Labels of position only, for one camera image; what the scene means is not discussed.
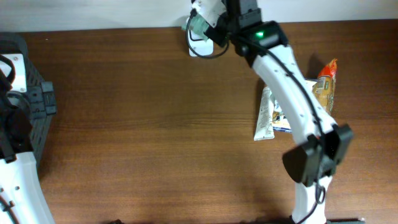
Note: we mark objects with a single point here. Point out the dark grey plastic basket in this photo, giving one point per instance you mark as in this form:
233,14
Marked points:
13,43

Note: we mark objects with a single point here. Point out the mint green wipes pack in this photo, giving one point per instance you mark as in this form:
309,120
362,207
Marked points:
198,26

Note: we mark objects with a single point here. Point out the cream yellow snack bag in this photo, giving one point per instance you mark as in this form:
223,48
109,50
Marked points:
279,121

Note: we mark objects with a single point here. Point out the orange spaghetti package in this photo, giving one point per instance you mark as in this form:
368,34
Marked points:
324,89

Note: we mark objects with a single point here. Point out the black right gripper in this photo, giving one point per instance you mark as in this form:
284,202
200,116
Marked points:
216,37

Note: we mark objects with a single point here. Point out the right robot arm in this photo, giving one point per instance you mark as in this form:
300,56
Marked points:
321,144

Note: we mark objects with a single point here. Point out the white barcode scanner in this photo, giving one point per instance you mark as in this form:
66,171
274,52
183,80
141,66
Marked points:
199,46

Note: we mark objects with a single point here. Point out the white bamboo print tube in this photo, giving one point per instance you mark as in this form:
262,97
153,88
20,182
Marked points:
264,129

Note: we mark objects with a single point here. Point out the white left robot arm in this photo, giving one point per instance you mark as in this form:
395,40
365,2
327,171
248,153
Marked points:
22,199

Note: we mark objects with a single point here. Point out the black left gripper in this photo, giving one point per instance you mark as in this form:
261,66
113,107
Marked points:
43,99

